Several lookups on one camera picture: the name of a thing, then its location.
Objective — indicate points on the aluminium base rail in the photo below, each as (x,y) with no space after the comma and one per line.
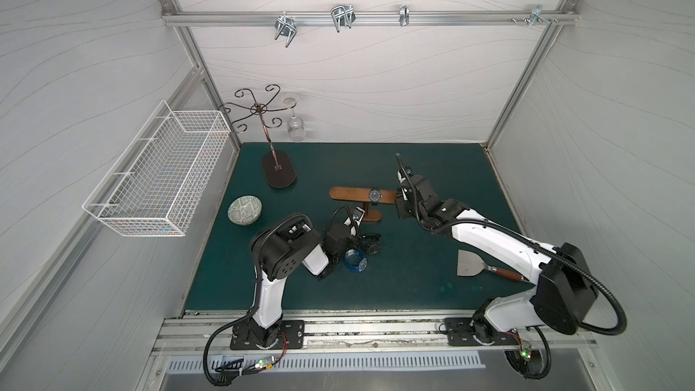
(340,331)

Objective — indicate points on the metal scraper with wooden handle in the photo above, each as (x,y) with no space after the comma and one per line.
(470,264)

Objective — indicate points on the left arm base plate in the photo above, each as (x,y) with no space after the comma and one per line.
(249,335)

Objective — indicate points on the chunky black digital watch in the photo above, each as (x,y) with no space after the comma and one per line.
(370,244)

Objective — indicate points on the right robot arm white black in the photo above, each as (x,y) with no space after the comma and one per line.
(562,290)

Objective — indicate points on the aluminium crossbar rail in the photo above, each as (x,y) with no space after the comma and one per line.
(567,15)

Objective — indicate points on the metal clamp bracket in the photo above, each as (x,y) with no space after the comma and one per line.
(285,26)
(343,16)
(404,15)
(535,17)

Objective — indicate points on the blue translucent watch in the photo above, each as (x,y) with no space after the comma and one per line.
(355,260)

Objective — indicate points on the white wire basket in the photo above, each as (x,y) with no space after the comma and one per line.
(156,184)

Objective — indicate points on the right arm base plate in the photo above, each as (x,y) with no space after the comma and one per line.
(469,332)

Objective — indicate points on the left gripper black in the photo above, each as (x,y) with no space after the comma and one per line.
(357,240)

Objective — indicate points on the white slotted cable duct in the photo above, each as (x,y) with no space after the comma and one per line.
(341,362)

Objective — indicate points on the hanging clear wine glass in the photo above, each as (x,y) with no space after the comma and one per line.
(296,129)

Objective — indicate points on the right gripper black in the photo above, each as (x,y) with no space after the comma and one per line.
(409,195)

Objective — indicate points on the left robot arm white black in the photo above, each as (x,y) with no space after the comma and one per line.
(294,242)

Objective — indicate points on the green patterned ceramic bowl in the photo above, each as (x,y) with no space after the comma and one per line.
(245,210)

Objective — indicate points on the green table mat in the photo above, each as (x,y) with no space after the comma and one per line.
(413,270)

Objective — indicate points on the wooden T-shaped watch stand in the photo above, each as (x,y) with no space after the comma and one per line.
(360,195)

